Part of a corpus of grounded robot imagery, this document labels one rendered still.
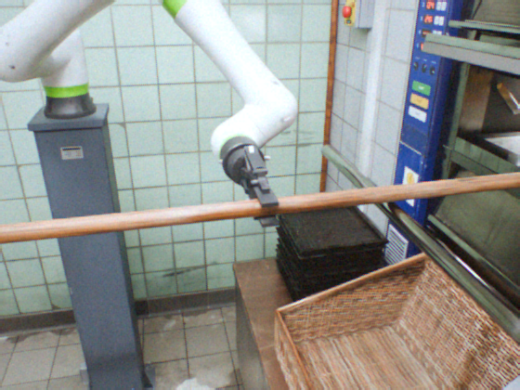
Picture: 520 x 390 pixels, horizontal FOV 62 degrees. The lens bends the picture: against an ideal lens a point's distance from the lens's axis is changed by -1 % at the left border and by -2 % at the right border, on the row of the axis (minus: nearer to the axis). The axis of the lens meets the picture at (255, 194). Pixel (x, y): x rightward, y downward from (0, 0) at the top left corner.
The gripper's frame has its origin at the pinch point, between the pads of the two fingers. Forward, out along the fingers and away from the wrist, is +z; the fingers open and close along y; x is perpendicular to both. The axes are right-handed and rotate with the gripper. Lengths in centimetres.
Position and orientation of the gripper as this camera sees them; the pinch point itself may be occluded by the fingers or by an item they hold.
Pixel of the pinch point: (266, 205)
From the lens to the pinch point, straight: 76.7
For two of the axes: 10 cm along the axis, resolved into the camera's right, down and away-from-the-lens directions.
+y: 0.0, 9.0, 4.3
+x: -9.8, 0.9, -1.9
